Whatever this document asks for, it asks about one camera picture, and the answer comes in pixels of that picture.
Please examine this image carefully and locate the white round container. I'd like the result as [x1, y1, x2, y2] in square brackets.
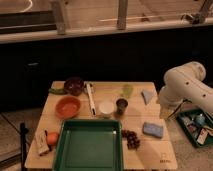
[99, 101, 114, 118]

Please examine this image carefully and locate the blue triangular cloth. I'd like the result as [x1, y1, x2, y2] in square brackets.
[141, 90, 154, 105]

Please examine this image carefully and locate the green bin with items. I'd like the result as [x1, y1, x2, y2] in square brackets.
[176, 109, 213, 148]

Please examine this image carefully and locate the purple grape bunch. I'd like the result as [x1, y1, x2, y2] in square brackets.
[122, 130, 140, 149]

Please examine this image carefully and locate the green plastic tray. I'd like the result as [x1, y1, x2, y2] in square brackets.
[52, 119, 124, 171]

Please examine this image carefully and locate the orange fruit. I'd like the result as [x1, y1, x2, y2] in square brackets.
[46, 132, 59, 146]

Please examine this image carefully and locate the blue sponge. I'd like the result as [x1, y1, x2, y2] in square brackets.
[143, 122, 163, 138]

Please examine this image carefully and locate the beige boxed item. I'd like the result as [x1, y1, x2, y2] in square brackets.
[35, 130, 49, 156]

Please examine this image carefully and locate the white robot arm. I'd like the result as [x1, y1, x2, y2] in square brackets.
[158, 61, 213, 117]

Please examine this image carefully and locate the black chair frame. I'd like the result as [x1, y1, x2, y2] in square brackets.
[20, 122, 28, 171]

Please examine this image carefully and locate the dark maroon bowl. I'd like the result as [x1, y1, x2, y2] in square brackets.
[64, 77, 84, 96]

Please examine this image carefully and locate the orange bowl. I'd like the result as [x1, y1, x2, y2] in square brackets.
[55, 96, 81, 119]

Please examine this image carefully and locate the green cucumber toy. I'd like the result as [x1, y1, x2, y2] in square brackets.
[48, 88, 67, 95]

